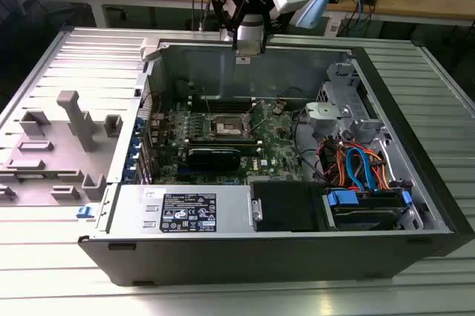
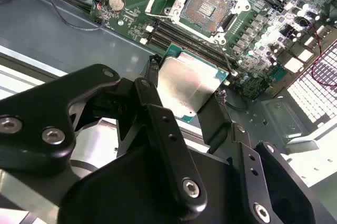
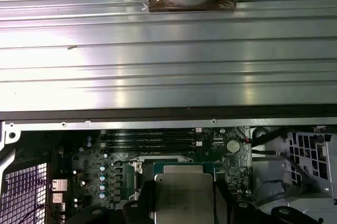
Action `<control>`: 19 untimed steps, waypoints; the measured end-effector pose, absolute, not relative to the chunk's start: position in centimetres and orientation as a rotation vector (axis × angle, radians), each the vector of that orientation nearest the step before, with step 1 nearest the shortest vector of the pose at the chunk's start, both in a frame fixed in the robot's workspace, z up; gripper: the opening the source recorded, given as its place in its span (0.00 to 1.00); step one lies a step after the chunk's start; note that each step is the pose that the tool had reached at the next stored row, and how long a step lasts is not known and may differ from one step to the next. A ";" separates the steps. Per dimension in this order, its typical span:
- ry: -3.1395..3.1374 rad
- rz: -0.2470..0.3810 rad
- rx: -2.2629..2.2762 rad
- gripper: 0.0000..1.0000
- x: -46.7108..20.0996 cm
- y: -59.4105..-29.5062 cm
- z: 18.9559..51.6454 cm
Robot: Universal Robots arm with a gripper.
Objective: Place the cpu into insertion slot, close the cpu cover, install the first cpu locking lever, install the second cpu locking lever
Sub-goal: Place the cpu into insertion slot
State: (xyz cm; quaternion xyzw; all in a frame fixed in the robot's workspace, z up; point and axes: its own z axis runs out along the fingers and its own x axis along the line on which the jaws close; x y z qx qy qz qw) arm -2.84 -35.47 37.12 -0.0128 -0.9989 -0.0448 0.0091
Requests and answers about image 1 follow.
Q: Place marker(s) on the green motherboard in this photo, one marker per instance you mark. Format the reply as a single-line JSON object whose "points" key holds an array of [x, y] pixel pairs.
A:
{"points": [[274, 145]]}

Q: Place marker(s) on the black open PC case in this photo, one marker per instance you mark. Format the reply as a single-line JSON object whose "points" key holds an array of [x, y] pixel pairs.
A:
{"points": [[259, 256]]}

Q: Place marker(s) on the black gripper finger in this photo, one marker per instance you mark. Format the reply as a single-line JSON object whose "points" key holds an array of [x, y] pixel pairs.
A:
{"points": [[219, 12], [265, 26]]}

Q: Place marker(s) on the blue slot retainer tab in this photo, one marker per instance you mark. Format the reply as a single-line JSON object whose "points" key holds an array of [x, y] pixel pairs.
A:
{"points": [[140, 123], [128, 176], [130, 160], [134, 142]]}

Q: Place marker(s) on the silver power supply with label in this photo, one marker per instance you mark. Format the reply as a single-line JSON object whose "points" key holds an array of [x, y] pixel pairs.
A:
{"points": [[130, 201]]}

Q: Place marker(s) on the blue plastic latch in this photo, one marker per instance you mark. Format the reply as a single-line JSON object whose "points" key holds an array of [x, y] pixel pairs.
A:
{"points": [[84, 213]]}

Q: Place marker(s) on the black graphics card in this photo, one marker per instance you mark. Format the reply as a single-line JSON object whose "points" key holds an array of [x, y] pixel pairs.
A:
{"points": [[213, 160]]}

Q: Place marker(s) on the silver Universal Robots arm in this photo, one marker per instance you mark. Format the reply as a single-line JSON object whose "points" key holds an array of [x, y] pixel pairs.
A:
{"points": [[315, 6]]}

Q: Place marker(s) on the hard disk in blue carrier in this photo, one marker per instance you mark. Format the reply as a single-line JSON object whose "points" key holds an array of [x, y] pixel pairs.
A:
{"points": [[356, 216]]}

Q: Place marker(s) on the dark office chair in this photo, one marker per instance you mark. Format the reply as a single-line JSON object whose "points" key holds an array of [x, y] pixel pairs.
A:
{"points": [[37, 34]]}

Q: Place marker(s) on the small black box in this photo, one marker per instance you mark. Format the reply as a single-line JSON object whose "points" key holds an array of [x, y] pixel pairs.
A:
{"points": [[370, 0]]}

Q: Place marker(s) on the grey plastic parts rack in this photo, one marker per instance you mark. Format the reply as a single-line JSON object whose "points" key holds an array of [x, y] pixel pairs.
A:
{"points": [[63, 153]]}

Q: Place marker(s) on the RAM stick with yellow edge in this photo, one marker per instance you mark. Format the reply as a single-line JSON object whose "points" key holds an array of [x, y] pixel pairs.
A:
{"points": [[215, 144]]}

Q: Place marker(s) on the square CPU chip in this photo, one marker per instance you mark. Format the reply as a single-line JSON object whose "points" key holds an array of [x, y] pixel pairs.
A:
{"points": [[248, 48]]}

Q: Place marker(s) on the silver metal disk bay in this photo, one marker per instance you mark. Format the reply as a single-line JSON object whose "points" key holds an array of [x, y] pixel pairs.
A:
{"points": [[334, 89]]}

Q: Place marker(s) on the CPU socket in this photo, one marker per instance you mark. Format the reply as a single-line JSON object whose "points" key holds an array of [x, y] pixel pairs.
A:
{"points": [[227, 127]]}

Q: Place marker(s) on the round coin battery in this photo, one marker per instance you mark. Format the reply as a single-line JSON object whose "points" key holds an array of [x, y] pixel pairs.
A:
{"points": [[278, 109]]}

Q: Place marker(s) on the black RAM slot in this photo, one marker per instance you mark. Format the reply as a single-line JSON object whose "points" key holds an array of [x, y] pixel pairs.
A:
{"points": [[226, 99], [226, 102], [226, 106], [226, 109]]}

